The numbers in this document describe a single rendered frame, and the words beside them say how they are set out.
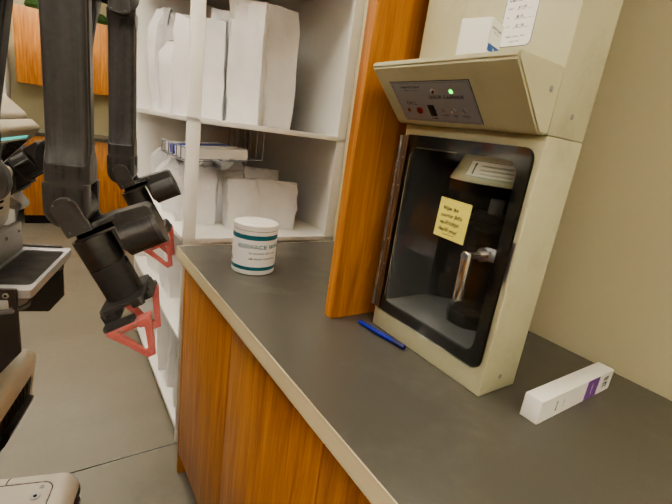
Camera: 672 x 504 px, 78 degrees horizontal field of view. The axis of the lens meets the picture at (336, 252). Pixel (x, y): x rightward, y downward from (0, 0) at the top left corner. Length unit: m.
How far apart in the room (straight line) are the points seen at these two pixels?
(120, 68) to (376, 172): 0.61
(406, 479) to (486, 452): 0.15
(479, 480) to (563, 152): 0.52
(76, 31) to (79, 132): 0.13
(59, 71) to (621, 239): 1.11
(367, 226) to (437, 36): 0.42
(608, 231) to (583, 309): 0.20
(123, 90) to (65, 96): 0.43
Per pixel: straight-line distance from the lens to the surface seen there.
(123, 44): 1.12
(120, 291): 0.73
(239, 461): 1.21
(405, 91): 0.85
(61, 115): 0.69
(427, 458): 0.68
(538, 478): 0.73
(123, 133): 1.11
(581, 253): 1.18
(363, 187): 0.96
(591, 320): 1.19
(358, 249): 0.99
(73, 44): 0.69
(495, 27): 0.77
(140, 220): 0.70
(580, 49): 0.78
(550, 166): 0.77
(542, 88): 0.71
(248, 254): 1.22
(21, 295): 0.89
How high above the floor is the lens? 1.37
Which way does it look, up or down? 16 degrees down
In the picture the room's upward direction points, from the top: 8 degrees clockwise
